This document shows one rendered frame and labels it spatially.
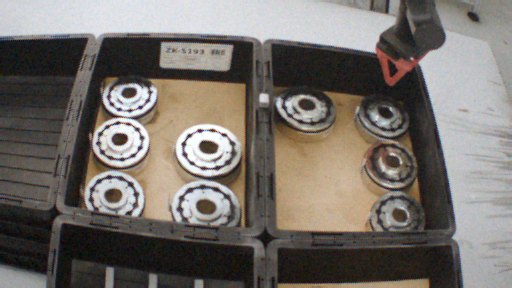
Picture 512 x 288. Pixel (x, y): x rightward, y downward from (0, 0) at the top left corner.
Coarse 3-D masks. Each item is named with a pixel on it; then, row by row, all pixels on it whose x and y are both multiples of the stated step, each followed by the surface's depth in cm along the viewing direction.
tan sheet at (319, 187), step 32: (352, 96) 119; (352, 128) 113; (288, 160) 107; (320, 160) 108; (352, 160) 109; (288, 192) 103; (320, 192) 103; (352, 192) 104; (416, 192) 105; (288, 224) 99; (320, 224) 99; (352, 224) 100
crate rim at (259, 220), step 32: (128, 32) 109; (160, 32) 109; (256, 64) 108; (256, 96) 101; (256, 128) 99; (64, 160) 88; (256, 160) 93; (64, 192) 84; (256, 192) 89; (128, 224) 83; (160, 224) 84; (192, 224) 85; (256, 224) 86
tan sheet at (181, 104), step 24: (168, 96) 113; (192, 96) 114; (216, 96) 114; (240, 96) 115; (168, 120) 109; (192, 120) 110; (216, 120) 111; (240, 120) 111; (168, 144) 106; (96, 168) 101; (144, 168) 102; (168, 168) 103; (144, 192) 99; (168, 192) 100; (240, 192) 102; (168, 216) 97
